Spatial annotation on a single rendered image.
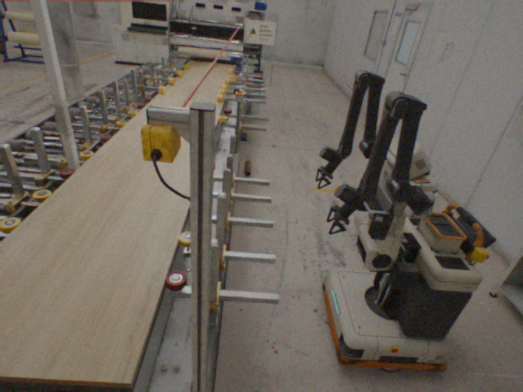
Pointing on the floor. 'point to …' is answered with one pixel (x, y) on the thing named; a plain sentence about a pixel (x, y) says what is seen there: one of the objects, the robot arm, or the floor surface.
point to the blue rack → (18, 43)
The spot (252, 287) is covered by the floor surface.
